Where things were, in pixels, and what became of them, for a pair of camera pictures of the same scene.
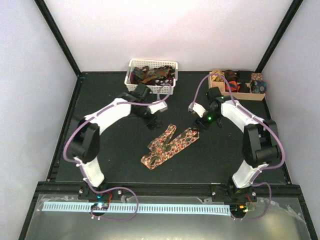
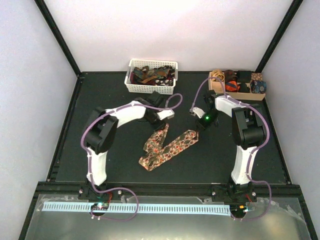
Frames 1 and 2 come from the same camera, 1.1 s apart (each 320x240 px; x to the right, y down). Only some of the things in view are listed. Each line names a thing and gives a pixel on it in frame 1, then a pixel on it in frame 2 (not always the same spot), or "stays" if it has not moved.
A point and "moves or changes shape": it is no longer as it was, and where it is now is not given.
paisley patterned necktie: [160, 148] moves or changes shape
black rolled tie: [244, 76] stays
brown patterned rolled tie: [256, 76] stays
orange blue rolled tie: [233, 86] stays
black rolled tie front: [243, 88] stays
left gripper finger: [150, 125] to [161, 127]
